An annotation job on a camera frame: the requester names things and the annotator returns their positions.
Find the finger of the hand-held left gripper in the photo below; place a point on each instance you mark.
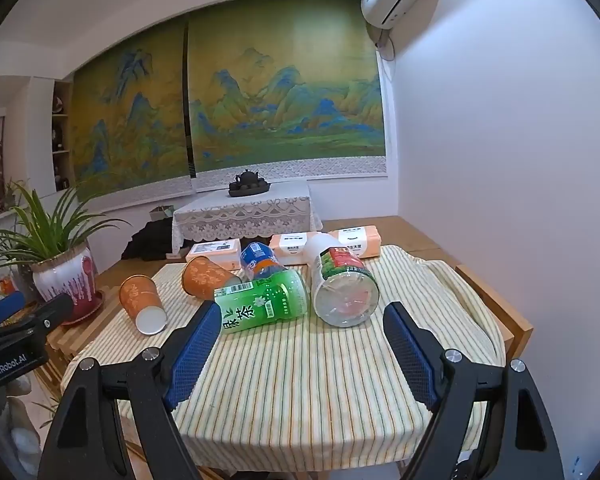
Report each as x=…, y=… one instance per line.
x=55, y=308
x=5, y=307

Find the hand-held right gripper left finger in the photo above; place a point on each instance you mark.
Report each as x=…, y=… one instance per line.
x=192, y=355

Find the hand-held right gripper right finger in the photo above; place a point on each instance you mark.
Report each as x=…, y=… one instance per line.
x=411, y=355

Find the orange paper cup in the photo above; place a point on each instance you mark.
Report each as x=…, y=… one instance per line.
x=205, y=277
x=141, y=302

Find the potted green plant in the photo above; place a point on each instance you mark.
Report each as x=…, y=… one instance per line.
x=62, y=275

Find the red plant saucer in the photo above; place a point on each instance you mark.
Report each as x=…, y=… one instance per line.
x=92, y=310

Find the wooden slatted mat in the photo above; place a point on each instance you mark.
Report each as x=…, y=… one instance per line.
x=87, y=337

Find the green tea bottle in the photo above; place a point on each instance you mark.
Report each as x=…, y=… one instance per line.
x=265, y=302

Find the clear jar red green label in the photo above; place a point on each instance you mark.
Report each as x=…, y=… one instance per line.
x=342, y=282

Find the white pink tissue pack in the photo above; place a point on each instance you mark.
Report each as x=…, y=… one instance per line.
x=215, y=252

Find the striped yellow cloth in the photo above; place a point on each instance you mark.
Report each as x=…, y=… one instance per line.
x=300, y=385

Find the black cloth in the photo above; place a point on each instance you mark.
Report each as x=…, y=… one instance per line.
x=147, y=242

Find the blue label plastic bottle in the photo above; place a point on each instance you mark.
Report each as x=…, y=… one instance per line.
x=257, y=260

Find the orange tissue pack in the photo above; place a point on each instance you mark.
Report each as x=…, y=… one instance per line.
x=290, y=247
x=357, y=242

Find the white lace covered table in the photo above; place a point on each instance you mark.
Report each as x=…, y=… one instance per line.
x=245, y=215

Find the dark tea tray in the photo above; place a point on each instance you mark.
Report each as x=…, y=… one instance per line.
x=250, y=192

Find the dark teapot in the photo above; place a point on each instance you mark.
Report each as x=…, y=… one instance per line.
x=246, y=179

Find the landscape painting scroll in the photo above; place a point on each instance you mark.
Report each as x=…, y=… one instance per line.
x=130, y=120
x=290, y=90

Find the wall shelf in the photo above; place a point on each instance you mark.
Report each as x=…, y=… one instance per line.
x=61, y=135

